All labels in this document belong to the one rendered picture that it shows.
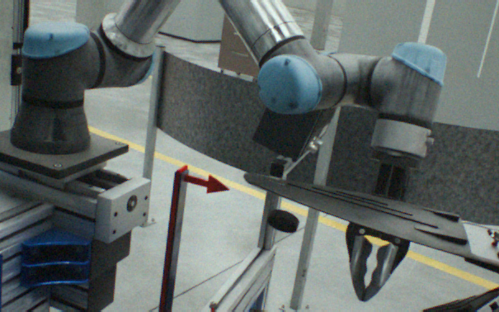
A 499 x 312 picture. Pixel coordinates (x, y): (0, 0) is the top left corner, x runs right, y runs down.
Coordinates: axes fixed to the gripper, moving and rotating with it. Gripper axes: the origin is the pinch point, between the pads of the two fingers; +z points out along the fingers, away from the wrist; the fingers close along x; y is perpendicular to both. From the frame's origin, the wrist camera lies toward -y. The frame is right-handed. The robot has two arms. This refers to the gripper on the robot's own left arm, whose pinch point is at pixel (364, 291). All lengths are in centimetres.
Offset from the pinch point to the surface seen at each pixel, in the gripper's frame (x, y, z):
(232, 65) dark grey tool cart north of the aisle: -250, -627, -110
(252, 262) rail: -24.9, -32.7, 6.6
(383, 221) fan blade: 1.5, 29.9, -12.4
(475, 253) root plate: 10.4, 27.6, -11.5
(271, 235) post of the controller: -22.9, -35.9, 0.7
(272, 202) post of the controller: -24.0, -34.2, -6.2
